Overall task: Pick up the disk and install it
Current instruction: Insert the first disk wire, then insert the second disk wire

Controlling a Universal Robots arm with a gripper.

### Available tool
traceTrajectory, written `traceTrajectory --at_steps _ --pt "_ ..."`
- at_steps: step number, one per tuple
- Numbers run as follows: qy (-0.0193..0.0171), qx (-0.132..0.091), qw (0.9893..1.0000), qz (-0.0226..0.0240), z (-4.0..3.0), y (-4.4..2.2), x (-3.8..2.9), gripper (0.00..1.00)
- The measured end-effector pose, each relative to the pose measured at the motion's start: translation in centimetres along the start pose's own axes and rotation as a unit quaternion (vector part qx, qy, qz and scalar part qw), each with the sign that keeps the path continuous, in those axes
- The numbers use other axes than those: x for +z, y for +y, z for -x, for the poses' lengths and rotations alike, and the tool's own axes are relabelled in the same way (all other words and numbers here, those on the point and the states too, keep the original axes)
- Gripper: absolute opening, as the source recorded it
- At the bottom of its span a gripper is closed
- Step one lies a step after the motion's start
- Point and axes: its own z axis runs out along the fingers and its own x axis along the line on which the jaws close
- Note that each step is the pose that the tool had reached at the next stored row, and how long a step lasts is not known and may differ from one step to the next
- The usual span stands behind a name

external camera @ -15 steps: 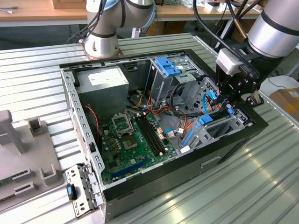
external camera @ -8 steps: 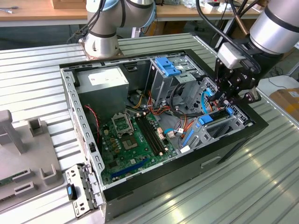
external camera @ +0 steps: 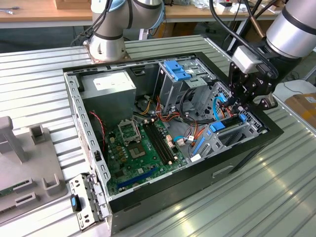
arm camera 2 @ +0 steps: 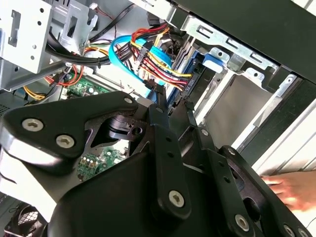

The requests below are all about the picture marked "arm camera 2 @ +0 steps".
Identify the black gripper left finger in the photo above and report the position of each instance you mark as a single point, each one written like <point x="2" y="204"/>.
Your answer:
<point x="49" y="128"/>

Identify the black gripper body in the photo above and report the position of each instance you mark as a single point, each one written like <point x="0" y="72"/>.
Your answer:
<point x="111" y="209"/>

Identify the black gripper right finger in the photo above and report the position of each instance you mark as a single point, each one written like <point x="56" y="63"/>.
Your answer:
<point x="214" y="160"/>

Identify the hard disk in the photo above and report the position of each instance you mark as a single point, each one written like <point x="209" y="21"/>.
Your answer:
<point x="212" y="61"/>

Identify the person's hand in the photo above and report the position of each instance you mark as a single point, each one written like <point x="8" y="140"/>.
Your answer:
<point x="301" y="192"/>

